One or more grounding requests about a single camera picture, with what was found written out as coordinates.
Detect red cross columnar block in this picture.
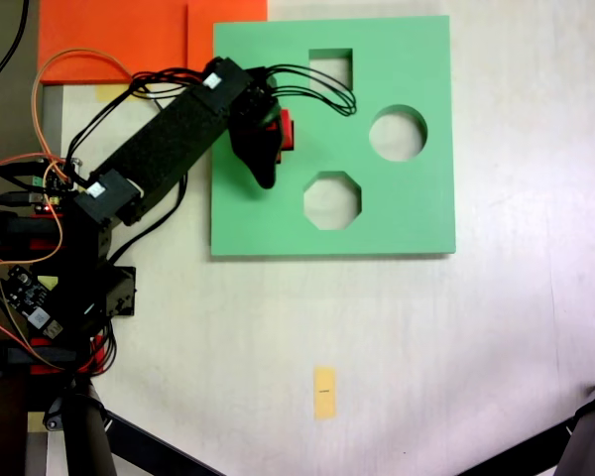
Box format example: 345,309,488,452
263,108,298,165

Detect small orange flat block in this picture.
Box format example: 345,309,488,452
185,0,269,76

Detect large orange flat block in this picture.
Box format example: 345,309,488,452
38,0,189,84

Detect yellow masking tape piece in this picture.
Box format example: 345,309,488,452
96,83,143,103

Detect green shape sorting board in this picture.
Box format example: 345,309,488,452
209,14,457,259

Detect red table clamp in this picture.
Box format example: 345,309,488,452
7,236,65,252
29,334,106,374

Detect yellow tape strip black mark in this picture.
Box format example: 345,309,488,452
313,366,338,420

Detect thin black tripod strut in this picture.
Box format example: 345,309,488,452
455,415,576,476
102,410,228,476

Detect thick black tripod leg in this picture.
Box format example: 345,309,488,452
42,389,119,476

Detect notched black tripod leg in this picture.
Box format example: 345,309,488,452
557,374,595,476

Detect black cable white connector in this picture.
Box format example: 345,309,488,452
109,91,188,264

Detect black gripper servo cable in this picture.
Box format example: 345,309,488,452
250,62,358,118

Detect black elbow servo cable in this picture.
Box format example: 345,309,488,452
66,67,209,168

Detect small circuit board with wires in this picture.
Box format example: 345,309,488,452
29,157,83,212

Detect orange wire loop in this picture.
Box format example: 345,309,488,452
31,48,154,170

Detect black usb cable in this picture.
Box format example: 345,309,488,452
0,157,40,177
0,190,44,206

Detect black power cable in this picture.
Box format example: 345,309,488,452
0,0,31,135

